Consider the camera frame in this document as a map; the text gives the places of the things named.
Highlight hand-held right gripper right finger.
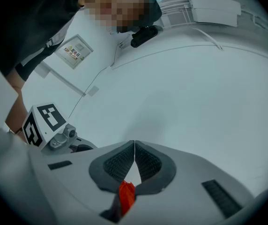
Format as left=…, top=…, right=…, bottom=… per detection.
left=117, top=140, right=257, bottom=225

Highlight small grey wall plate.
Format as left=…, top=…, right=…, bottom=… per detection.
left=87, top=85, right=100, bottom=97

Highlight white air conditioner unit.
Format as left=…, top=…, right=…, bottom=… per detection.
left=184, top=0, right=243, bottom=28

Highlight cream bucket with orange liner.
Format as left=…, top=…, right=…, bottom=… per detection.
left=118, top=180, right=136, bottom=217

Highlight thin grey wall cable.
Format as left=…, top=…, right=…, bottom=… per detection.
left=68, top=43, right=121, bottom=120

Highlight white ceiling pipes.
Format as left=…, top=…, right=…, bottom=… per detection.
left=158, top=0, right=196, bottom=29

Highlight white bag strap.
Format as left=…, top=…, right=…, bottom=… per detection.
left=20, top=37, right=66, bottom=67

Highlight black head camera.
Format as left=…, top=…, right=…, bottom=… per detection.
left=130, top=25, right=159, bottom=49

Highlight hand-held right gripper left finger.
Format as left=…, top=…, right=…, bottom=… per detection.
left=30, top=140, right=135, bottom=225

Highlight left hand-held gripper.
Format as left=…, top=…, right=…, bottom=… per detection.
left=22, top=103, right=99, bottom=156

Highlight grey wall trunking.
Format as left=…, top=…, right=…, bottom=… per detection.
left=34, top=60, right=87, bottom=97

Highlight grey electrical wall panel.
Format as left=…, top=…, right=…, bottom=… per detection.
left=54, top=34, right=94, bottom=70

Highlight person's head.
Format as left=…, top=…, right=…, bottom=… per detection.
left=78, top=0, right=163, bottom=34

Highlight white cable duct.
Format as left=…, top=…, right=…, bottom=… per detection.
left=192, top=27, right=224, bottom=51

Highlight person's black shirt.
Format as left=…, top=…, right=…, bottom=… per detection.
left=0, top=0, right=88, bottom=82

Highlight person's left forearm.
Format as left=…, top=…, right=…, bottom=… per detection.
left=4, top=67, right=31, bottom=143

